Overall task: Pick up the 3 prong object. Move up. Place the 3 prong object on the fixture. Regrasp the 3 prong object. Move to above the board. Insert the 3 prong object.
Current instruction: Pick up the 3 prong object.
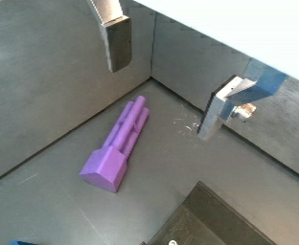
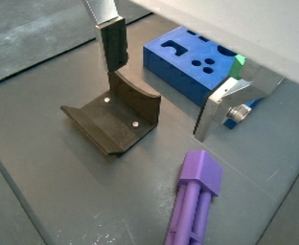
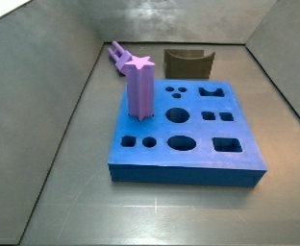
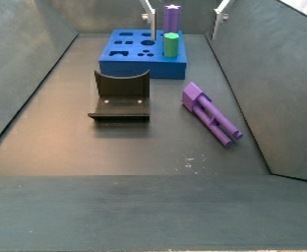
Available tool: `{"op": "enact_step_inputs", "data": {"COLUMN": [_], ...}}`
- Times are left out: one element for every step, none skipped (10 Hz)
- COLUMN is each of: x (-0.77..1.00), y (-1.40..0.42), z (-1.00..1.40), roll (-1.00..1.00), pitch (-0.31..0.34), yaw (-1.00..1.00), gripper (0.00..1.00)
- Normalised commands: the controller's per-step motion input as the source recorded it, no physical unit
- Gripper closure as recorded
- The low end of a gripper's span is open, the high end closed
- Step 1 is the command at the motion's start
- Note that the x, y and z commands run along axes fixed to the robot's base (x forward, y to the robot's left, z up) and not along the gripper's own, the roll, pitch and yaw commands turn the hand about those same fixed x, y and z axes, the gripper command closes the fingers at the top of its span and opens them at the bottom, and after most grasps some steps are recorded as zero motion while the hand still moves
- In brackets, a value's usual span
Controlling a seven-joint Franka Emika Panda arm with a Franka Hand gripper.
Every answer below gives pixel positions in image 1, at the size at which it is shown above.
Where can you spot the black curved fixture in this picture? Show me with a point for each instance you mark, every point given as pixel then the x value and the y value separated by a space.
pixel 205 221

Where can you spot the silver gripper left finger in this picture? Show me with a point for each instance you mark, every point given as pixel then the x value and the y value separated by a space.
pixel 116 32

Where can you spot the blue foam hole board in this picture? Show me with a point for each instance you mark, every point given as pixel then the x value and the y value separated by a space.
pixel 16 242

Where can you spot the purple three prong object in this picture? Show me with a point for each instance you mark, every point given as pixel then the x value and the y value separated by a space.
pixel 105 166

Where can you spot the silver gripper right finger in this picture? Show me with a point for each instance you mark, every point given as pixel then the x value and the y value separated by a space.
pixel 231 101

